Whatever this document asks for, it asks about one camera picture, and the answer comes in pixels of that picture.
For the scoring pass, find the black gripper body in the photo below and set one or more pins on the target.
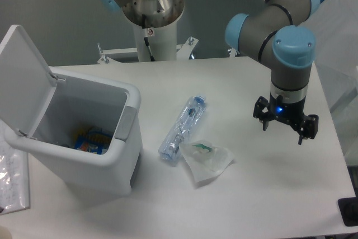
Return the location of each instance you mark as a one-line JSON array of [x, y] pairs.
[[289, 114]]

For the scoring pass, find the white plastic wrapper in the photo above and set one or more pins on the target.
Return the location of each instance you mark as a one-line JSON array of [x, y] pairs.
[[203, 162]]

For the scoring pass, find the clear plastic document sleeve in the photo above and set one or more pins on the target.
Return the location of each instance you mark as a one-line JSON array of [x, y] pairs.
[[15, 189]]

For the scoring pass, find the blue and yellow trash packet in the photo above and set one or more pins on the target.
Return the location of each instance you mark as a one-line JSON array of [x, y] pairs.
[[93, 140]]

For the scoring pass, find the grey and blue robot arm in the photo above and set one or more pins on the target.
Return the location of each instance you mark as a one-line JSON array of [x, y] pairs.
[[275, 38]]

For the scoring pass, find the black device at edge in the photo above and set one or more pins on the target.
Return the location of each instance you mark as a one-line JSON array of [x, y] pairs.
[[348, 210]]

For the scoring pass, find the white trash can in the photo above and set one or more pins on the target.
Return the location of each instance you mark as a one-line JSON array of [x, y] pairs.
[[83, 128]]

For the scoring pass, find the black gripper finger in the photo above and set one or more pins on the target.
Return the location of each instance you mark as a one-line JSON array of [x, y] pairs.
[[308, 127], [262, 112]]

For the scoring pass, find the crushed clear plastic bottle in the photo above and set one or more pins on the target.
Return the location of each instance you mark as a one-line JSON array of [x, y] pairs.
[[182, 129]]

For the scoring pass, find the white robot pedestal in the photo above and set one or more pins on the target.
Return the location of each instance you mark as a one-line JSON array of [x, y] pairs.
[[160, 39]]

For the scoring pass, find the white trash can lid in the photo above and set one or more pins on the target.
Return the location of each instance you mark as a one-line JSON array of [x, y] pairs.
[[22, 79]]

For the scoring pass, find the white pedestal base bracket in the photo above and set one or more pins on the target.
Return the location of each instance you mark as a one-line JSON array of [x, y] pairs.
[[184, 51]]

